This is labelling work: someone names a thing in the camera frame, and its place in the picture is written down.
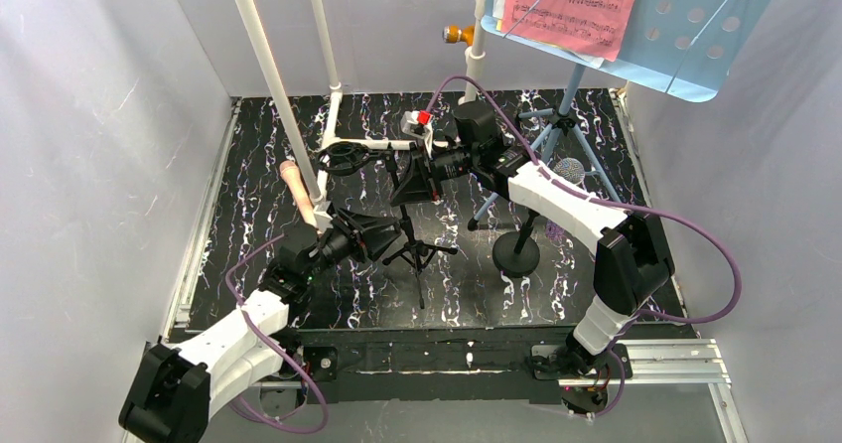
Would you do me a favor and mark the purple glitter microphone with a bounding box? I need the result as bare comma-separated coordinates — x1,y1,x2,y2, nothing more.
544,157,587,242

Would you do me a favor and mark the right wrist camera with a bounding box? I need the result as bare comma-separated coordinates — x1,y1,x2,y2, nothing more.
400,110,434,158

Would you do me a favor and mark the pink sheet music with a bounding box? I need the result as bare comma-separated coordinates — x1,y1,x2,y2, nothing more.
492,0,635,65

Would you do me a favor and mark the purple cable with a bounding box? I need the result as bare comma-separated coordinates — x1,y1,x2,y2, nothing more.
223,232,331,436
426,74,744,418

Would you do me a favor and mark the white PVC pipe frame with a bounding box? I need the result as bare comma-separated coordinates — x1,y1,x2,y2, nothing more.
221,0,491,215

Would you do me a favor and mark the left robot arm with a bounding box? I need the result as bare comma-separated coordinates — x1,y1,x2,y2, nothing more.
118,209,401,442

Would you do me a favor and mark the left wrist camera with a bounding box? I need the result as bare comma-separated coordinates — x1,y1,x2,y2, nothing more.
314,204,334,233

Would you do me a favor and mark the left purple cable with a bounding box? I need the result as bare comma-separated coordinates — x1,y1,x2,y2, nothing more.
223,232,331,436

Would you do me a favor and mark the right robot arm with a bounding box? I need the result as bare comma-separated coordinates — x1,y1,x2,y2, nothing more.
390,101,675,375

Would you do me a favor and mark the black round-base microphone stand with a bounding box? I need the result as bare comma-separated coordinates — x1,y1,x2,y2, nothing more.
491,210,540,278

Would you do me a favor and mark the blue music stand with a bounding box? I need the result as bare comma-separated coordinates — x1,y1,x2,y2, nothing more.
467,0,794,232

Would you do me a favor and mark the orange knob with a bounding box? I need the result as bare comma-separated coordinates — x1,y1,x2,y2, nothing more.
442,25,475,46

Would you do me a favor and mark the pink microphone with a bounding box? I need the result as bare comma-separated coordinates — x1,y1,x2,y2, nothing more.
279,160,322,233

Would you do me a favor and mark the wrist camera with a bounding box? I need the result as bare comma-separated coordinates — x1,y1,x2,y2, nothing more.
400,110,434,158
314,204,334,233

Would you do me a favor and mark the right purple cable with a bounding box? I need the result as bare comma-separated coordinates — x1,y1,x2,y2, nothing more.
426,74,744,418

